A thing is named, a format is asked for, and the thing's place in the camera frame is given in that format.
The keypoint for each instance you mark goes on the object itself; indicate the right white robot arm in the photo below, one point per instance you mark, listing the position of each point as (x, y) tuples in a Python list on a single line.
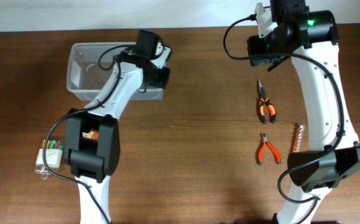
[(290, 30)]

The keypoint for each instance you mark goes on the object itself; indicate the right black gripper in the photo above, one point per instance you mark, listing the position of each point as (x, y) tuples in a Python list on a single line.
[(253, 43)]

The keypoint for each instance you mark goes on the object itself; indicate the orange black long-nose pliers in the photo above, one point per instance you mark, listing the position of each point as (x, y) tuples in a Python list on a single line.
[(265, 101)]

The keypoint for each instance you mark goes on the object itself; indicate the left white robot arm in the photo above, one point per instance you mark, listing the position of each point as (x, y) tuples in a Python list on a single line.
[(92, 144)]

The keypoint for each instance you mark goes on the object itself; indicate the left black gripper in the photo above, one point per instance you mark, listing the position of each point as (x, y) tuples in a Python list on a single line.
[(164, 79)]

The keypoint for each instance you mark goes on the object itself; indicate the colourful bit set pack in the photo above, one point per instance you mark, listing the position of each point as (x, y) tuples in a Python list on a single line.
[(53, 153)]

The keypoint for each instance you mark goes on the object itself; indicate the clear plastic container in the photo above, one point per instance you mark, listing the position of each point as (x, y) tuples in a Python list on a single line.
[(85, 78)]

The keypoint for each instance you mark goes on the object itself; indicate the orange socket bit rail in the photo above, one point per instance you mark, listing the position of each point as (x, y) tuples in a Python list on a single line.
[(299, 131)]

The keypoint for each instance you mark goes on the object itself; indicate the orange scraper wooden handle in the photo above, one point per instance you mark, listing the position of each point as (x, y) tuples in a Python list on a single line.
[(94, 135)]

